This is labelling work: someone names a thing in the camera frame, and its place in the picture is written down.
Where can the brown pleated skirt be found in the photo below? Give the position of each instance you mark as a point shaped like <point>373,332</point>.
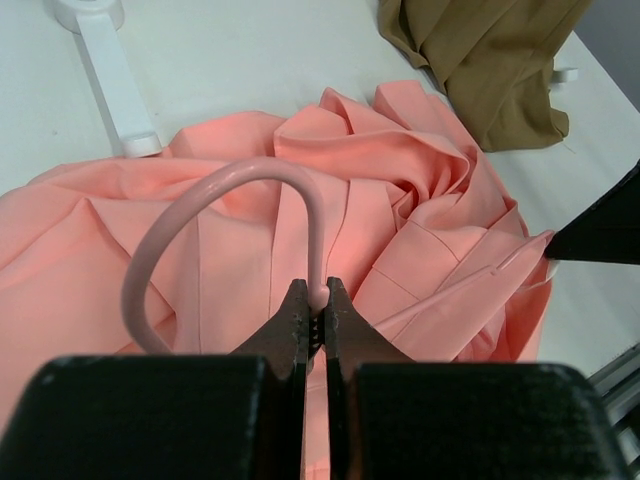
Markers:
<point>493,59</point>

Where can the pink wire hanger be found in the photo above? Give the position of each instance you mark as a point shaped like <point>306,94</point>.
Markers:
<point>189,205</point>

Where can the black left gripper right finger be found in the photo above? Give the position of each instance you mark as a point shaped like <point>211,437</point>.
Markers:
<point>350,340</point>

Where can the pink pleated skirt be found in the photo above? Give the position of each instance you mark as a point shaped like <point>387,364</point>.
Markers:
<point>429,245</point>

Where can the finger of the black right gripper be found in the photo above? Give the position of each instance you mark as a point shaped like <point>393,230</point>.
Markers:
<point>607,231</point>

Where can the silver clothes rack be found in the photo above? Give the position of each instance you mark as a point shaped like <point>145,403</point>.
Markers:
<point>96,25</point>

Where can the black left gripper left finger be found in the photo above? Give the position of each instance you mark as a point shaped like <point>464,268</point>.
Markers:
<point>283,340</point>

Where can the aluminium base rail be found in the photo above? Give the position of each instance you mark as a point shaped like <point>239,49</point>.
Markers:
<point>618,384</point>

